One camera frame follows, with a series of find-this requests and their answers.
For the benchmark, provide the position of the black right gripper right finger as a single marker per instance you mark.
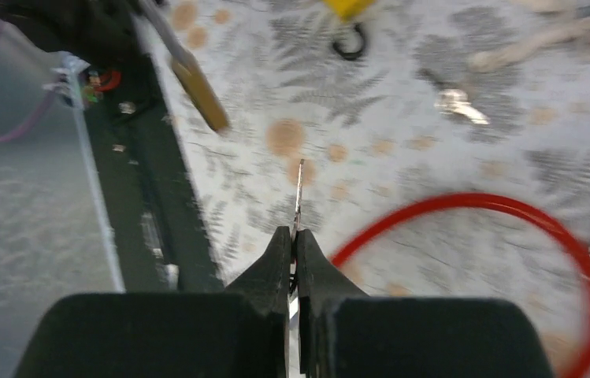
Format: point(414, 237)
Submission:
point(343, 332)

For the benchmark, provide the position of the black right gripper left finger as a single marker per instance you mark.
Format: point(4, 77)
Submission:
point(241, 331)

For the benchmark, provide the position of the silver padlock key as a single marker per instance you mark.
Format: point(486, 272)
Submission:
point(298, 199)

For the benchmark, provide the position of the red cable lock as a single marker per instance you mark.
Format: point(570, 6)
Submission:
point(481, 245)

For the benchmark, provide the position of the brass padlock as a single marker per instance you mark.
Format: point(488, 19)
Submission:
point(187, 70)

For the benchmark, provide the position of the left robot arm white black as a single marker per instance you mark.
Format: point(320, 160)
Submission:
point(99, 32)

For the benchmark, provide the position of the yellow small padlock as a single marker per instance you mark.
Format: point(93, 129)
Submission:
point(348, 11)

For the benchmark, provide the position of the colourful comic print cloth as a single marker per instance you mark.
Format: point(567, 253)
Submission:
point(573, 25)

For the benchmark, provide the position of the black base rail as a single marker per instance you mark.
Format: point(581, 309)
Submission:
point(154, 217)

